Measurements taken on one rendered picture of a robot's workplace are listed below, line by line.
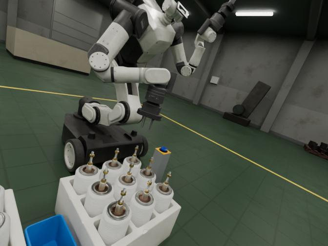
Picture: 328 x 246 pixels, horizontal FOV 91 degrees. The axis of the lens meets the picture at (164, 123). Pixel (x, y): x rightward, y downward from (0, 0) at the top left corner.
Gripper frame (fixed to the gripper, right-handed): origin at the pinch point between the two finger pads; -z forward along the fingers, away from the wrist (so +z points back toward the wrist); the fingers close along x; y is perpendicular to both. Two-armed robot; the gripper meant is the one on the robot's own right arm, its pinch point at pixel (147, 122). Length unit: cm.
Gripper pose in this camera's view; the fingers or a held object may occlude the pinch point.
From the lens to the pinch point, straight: 79.3
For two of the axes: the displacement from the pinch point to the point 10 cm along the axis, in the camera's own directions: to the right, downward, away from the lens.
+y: 1.5, -2.1, 9.7
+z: 3.1, -9.2, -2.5
